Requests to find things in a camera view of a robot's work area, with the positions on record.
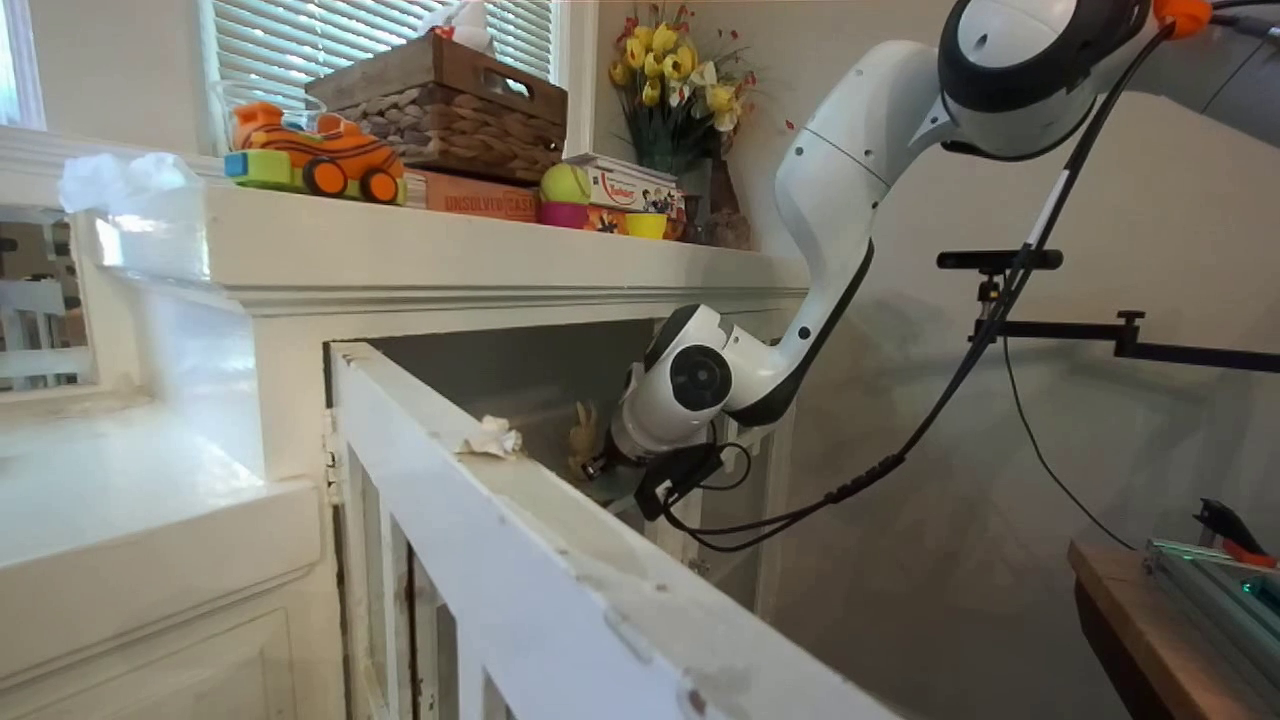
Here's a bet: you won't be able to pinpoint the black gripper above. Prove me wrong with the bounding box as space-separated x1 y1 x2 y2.
582 443 751 520

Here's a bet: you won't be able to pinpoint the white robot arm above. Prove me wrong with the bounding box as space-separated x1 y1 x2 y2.
597 0 1280 517

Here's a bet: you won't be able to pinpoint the white open cabinet door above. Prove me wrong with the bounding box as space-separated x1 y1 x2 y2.
331 342 895 720

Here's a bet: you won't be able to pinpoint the yellow bowl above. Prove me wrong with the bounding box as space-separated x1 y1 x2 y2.
618 210 666 238

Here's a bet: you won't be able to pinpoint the pink bowl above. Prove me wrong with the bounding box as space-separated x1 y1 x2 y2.
535 201 618 233

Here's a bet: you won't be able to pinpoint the orange toy truck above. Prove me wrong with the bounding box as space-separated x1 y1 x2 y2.
224 99 402 203

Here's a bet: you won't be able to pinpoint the white cabinet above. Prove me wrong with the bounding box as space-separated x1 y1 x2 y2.
0 187 803 720

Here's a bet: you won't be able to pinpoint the tan bunny figurine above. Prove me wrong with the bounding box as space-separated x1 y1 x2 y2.
568 400 598 479

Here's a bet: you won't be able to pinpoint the crumpled white paper scrap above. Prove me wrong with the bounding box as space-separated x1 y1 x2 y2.
463 417 525 459

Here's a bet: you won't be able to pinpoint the white Twister game box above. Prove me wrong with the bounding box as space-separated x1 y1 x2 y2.
577 155 683 210

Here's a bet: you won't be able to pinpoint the yellow-green tennis ball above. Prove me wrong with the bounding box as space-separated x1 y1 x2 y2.
538 164 586 203

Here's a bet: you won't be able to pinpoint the orange Indigo game box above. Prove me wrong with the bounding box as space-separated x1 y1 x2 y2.
402 167 535 224

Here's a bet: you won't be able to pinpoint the yellow flowers bouquet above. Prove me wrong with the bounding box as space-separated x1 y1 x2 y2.
606 0 755 175

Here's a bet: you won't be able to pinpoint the woven wicker basket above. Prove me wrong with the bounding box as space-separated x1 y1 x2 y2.
303 33 568 184

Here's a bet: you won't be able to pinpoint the wooden side table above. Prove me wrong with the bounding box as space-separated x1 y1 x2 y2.
1067 501 1280 720

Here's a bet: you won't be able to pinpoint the white window blinds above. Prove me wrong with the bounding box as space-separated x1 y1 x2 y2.
199 0 568 120

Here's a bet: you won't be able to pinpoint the black camera on boom arm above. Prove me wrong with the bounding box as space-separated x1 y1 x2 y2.
935 247 1280 371

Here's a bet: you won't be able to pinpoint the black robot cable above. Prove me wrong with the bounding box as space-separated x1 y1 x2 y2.
654 25 1170 556

